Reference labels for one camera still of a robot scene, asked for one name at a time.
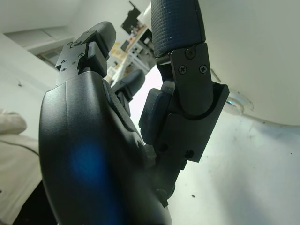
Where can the person in beige jacket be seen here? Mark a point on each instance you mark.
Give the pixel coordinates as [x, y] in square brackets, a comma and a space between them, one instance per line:
[16, 164]

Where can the cluttered storage shelf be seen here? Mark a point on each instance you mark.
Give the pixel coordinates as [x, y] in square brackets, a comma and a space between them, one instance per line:
[133, 56]

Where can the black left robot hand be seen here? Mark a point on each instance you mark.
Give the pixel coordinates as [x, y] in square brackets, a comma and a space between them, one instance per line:
[89, 140]

